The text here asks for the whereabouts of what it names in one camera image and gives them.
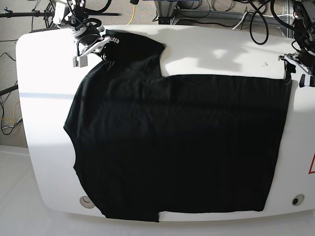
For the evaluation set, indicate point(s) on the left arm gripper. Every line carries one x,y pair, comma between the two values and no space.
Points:
296,63

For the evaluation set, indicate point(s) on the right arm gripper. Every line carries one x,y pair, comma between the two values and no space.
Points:
95,41

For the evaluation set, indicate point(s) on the black T-shirt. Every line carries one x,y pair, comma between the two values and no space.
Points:
198,143

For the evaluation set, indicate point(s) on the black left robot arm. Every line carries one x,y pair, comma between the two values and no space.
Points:
303,27

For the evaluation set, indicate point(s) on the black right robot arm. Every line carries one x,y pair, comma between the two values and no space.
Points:
73,14

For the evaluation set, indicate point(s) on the black tripod bar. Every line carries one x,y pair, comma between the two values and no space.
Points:
47,13

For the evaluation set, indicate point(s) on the red triangle warning sticker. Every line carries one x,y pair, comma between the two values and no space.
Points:
312,166

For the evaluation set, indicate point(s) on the right table grommet hole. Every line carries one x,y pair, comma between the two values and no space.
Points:
298,200

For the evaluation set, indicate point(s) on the table grommet hole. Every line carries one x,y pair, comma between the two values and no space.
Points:
298,200
86,202

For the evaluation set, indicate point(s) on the left table grommet hole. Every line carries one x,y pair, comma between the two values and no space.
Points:
86,202

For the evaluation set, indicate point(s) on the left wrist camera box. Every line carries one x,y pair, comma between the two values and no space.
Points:
307,81

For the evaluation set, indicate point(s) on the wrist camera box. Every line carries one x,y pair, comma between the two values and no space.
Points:
80,61
307,81

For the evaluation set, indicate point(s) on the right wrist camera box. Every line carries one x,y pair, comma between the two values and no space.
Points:
80,61

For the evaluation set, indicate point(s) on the grey aluminium frame post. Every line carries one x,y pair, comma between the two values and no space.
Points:
165,10

